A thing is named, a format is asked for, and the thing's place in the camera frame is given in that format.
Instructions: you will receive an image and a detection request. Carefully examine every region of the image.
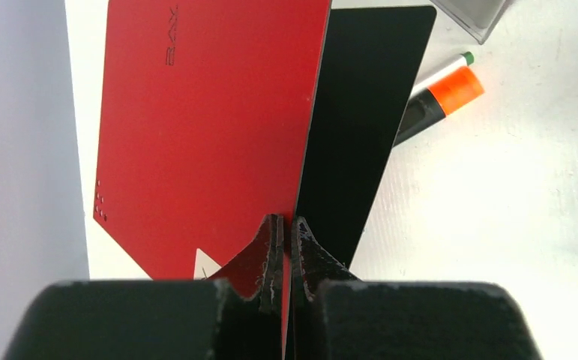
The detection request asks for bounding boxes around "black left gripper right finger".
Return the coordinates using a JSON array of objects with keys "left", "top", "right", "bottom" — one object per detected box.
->
[{"left": 291, "top": 217, "right": 541, "bottom": 359}]

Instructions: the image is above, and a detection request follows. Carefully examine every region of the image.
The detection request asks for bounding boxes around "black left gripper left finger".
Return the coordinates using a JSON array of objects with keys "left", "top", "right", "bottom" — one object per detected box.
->
[{"left": 4, "top": 214, "right": 283, "bottom": 359}]

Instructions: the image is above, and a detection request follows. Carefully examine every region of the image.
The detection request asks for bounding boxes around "red folder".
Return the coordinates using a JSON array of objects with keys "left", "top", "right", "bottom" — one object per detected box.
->
[{"left": 92, "top": 0, "right": 439, "bottom": 360}]

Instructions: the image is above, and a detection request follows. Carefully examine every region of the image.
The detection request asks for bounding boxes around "black highlighter orange cap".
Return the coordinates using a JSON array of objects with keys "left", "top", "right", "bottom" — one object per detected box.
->
[{"left": 393, "top": 67, "right": 484, "bottom": 146}]

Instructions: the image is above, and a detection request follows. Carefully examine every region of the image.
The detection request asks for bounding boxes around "white marker green cap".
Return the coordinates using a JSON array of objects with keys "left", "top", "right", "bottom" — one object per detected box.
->
[{"left": 410, "top": 51, "right": 475, "bottom": 98}]

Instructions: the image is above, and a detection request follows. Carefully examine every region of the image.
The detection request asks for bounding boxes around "clear grey drawer organizer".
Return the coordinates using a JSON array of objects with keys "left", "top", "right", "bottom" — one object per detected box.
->
[{"left": 431, "top": 0, "right": 513, "bottom": 45}]

